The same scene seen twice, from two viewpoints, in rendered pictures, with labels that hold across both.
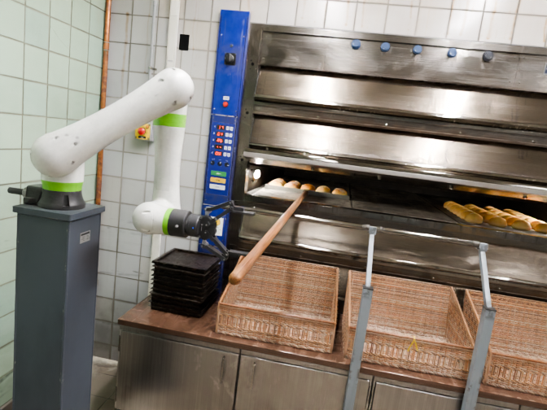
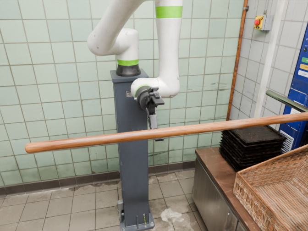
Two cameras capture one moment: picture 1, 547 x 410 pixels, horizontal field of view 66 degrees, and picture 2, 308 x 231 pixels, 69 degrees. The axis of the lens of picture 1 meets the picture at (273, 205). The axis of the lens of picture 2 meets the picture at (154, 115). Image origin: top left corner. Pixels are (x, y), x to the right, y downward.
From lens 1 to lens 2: 1.21 m
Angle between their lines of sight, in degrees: 67
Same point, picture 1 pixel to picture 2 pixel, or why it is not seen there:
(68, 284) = (119, 117)
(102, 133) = (102, 27)
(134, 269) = not seen: hidden behind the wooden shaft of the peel
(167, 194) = (161, 74)
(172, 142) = (162, 32)
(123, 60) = not seen: outside the picture
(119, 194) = (245, 71)
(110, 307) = not seen: hidden behind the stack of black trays
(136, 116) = (112, 13)
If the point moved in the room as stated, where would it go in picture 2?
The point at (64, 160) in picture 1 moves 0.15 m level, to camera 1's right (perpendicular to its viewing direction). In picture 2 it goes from (93, 46) to (97, 51)
